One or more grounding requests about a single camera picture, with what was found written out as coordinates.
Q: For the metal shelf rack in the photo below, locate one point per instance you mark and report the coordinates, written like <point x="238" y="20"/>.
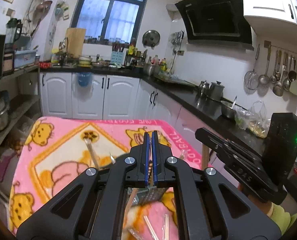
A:
<point x="18" y="71"/>

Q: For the white lower kitchen cabinets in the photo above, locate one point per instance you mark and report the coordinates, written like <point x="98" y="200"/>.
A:
<point x="56" y="95"/>

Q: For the person's right forearm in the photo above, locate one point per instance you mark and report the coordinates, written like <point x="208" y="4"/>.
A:
<point x="281" y="216"/>

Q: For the black range hood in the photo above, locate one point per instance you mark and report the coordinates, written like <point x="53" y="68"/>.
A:
<point x="213" y="15"/>

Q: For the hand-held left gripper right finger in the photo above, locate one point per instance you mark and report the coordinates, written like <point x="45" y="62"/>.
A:
<point x="154" y="160"/>

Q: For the cluster of hanging kitchen tools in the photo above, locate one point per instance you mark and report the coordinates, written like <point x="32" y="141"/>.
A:
<point x="179" y="37"/>

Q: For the steel kettle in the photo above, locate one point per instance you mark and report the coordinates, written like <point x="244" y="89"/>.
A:
<point x="216" y="92"/>

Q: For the steel stock pot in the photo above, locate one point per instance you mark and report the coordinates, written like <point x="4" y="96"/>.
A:
<point x="152" y="70"/>

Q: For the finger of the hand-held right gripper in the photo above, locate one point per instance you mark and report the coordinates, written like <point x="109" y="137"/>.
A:
<point x="213" y="142"/>

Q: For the row of spice jars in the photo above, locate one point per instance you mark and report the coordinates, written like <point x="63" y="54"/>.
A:
<point x="106" y="40"/>

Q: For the person's right hand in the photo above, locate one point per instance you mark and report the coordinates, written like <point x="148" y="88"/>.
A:
<point x="257" y="202"/>

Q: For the dark green perforated utensil holder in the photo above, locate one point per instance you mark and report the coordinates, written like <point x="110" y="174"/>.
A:
<point x="151" y="195"/>

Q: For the dark framed window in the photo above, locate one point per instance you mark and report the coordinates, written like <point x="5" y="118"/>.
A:
<point x="93" y="12"/>

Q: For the clear plastic bags of vegetables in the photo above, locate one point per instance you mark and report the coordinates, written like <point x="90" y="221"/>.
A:
<point x="253" y="122"/>

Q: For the blue hanging trash bag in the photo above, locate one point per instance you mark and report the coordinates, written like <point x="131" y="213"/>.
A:
<point x="84" y="78"/>

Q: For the hanging packets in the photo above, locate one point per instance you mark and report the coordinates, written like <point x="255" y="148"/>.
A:
<point x="64" y="11"/>

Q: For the black kitchen countertop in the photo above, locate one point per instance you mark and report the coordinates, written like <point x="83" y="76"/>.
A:
<point x="188" y="97"/>

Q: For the bunch of wooden chopsticks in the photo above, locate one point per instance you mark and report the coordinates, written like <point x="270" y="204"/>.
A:
<point x="92" y="155"/>

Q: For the group of condiment bottles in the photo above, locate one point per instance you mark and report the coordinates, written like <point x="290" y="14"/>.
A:
<point x="163" y="65"/>

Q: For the hanging steel pot lid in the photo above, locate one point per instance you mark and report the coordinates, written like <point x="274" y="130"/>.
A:
<point x="151" y="38"/>

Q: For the hanging copper pan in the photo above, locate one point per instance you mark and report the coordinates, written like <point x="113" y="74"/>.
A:
<point x="44" y="5"/>

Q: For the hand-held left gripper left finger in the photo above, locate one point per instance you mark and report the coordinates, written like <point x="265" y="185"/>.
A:
<point x="146" y="160"/>

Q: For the small steel teapot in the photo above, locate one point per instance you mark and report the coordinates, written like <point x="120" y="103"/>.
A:
<point x="203" y="87"/>

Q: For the blender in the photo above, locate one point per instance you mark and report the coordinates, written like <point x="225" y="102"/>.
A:
<point x="12" y="32"/>

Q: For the row of hanging kitchen utensils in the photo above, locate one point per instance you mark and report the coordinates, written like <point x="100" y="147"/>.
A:
<point x="250" y="81"/>

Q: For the black rack with bottles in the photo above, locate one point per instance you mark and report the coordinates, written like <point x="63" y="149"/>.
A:
<point x="133" y="52"/>

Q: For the steel bowl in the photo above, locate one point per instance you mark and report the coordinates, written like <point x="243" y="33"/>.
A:
<point x="227" y="110"/>

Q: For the wall outlet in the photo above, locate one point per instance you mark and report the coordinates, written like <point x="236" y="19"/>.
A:
<point x="180" y="52"/>
<point x="11" y="12"/>

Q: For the pink printed blanket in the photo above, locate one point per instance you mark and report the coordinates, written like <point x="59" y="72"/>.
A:
<point x="63" y="135"/>

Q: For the blue knife holder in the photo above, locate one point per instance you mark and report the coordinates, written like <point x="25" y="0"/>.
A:
<point x="118" y="58"/>

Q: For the blue plastic dish box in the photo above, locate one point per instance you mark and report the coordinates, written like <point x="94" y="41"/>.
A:
<point x="24" y="58"/>

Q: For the yellowish bowl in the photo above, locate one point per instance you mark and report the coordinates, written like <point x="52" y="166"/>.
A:
<point x="85" y="61"/>

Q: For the wooden cutting board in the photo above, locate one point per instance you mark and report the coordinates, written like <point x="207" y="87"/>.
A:
<point x="76" y="41"/>

